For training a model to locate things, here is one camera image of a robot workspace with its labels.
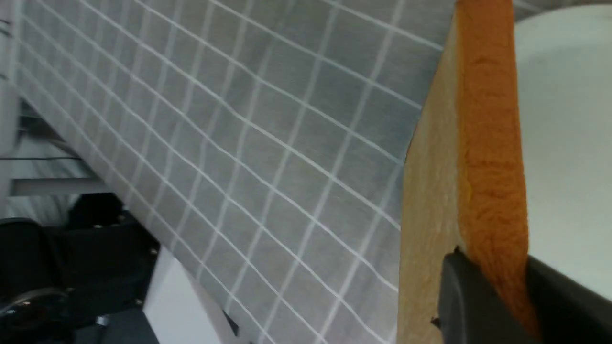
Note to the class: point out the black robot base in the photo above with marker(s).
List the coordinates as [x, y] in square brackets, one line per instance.
[58, 280]

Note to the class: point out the light green plate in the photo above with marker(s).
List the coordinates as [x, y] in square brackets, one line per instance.
[564, 65]

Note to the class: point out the toast slice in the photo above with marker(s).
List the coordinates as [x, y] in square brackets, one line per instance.
[464, 183]

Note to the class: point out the grey checked tablecloth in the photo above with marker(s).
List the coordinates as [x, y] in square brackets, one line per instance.
[260, 140]

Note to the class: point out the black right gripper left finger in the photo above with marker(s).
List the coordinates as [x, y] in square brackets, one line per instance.
[469, 309]

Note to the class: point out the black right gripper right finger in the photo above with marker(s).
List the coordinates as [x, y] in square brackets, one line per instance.
[567, 312]

